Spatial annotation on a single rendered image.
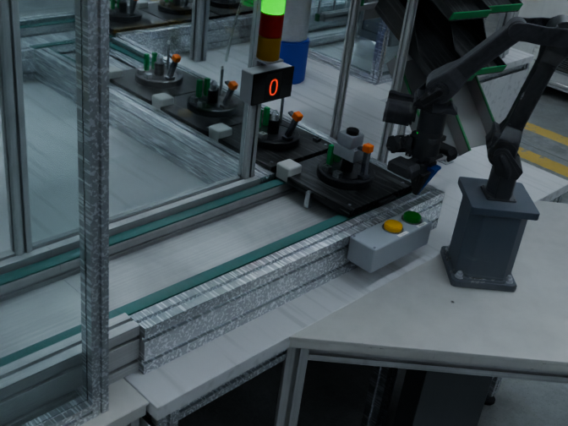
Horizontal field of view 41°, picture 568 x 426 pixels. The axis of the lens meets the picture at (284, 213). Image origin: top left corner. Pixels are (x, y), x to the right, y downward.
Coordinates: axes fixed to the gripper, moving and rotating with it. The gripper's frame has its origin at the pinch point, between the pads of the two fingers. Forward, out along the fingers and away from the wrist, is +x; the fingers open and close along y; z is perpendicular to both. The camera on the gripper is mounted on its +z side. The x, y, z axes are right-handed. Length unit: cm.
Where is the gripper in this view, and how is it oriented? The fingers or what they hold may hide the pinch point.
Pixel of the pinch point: (418, 180)
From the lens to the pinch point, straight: 170.5
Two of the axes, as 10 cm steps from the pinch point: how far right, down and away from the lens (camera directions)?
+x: -1.1, 8.7, 4.9
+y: -6.9, 2.9, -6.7
